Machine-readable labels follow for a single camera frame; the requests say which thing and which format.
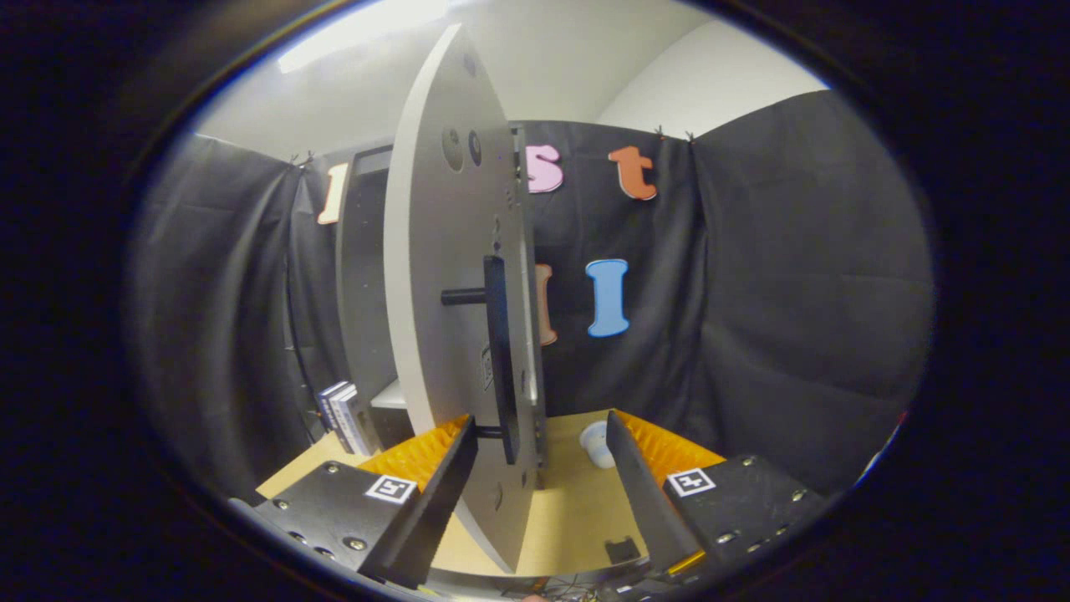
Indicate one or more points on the small white cup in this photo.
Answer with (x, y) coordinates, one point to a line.
(598, 443)

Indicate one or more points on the white book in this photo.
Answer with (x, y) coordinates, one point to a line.
(341, 418)

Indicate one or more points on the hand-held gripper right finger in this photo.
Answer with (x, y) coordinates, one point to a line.
(648, 502)

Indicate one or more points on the black backdrop cloth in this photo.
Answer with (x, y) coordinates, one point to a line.
(794, 293)

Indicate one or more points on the black backdrop stand pole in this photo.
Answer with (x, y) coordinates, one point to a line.
(291, 334)

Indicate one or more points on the white cabinet shelf board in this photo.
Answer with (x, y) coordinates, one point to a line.
(391, 395)

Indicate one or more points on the blue book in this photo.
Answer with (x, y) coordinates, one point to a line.
(326, 405)

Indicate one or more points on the grey cabinet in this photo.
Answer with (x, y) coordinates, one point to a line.
(364, 293)

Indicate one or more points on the small black object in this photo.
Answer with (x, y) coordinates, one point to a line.
(624, 552)

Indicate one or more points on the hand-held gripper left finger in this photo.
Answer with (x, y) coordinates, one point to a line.
(435, 510)

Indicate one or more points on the white cabinet door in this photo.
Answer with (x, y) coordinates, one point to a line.
(435, 251)

